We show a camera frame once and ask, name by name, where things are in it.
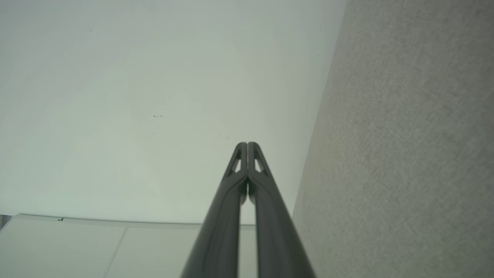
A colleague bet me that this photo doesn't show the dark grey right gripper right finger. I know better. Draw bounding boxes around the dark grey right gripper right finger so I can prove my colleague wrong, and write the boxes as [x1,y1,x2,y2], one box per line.
[247,142,317,278]

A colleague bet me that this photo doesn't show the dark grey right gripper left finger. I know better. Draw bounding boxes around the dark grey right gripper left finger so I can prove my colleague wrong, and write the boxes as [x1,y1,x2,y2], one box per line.
[181,142,248,278]

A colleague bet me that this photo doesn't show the grey fabric sofa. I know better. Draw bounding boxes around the grey fabric sofa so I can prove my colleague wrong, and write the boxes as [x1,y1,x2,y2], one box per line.
[292,0,494,278]

